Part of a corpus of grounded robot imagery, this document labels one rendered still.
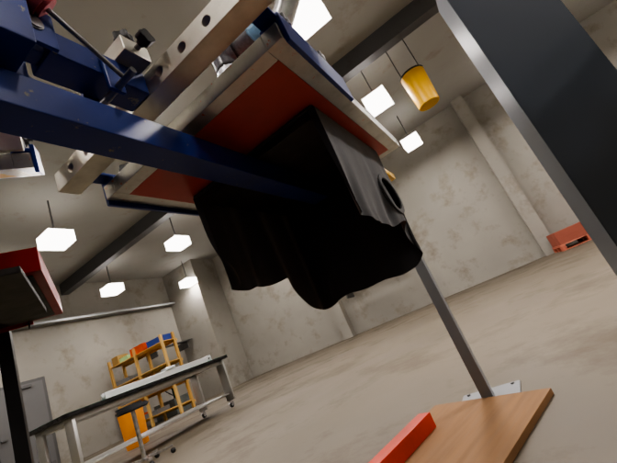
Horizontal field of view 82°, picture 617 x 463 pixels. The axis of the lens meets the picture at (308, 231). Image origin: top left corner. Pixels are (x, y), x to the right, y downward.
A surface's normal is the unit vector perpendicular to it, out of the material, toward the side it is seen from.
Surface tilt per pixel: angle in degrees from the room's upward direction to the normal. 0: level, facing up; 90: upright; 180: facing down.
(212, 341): 90
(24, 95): 90
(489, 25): 90
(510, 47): 90
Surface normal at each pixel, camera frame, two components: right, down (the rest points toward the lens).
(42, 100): 0.78, -0.47
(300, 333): -0.48, -0.05
